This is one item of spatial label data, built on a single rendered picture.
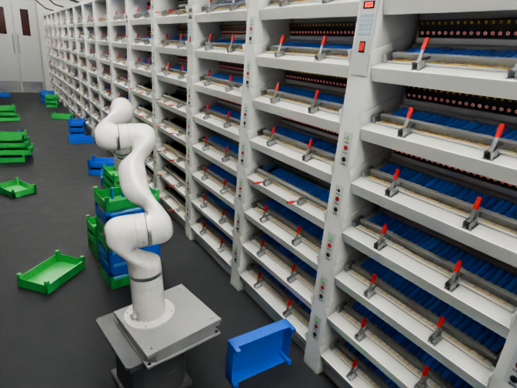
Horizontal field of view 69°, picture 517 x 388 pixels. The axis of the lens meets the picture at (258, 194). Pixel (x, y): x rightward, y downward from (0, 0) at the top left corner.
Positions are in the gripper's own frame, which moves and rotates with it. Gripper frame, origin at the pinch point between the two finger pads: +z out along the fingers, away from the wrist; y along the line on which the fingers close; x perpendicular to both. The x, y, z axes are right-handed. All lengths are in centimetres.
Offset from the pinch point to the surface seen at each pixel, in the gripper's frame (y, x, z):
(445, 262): 114, -97, -60
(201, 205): 42, 14, 39
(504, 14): 122, -54, -119
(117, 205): -3.3, -16.2, 6.9
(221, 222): 54, -8, 30
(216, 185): 50, 12, 18
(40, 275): -51, -27, 57
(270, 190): 73, -32, -23
